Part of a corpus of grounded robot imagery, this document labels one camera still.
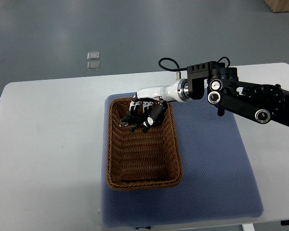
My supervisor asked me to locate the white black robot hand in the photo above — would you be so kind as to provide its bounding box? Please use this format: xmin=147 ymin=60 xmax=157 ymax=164
xmin=128 ymin=78 xmax=189 ymax=128

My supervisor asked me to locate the dark toy crocodile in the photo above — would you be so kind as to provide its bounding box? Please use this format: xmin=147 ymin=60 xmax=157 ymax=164
xmin=119 ymin=115 xmax=150 ymax=133

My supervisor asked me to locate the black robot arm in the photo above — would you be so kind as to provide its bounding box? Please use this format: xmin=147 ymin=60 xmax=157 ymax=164
xmin=128 ymin=60 xmax=289 ymax=132

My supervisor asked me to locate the brown wicker basket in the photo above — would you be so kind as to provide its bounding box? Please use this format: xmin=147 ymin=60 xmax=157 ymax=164
xmin=105 ymin=96 xmax=183 ymax=191

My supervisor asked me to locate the upper clear floor tile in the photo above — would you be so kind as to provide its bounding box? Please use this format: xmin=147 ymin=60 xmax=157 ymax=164
xmin=87 ymin=51 xmax=100 ymax=60

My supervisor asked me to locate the blue grey cushion mat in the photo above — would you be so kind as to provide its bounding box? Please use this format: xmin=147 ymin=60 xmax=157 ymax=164
xmin=100 ymin=99 xmax=263 ymax=228

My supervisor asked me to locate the white table leg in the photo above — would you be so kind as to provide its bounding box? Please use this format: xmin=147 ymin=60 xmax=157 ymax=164
xmin=242 ymin=223 xmax=255 ymax=231

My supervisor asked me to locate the wooden box corner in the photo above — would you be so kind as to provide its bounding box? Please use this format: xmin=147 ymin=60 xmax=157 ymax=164
xmin=265 ymin=0 xmax=289 ymax=13

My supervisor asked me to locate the black cable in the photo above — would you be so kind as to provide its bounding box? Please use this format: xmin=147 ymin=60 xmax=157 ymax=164
xmin=158 ymin=56 xmax=231 ymax=73

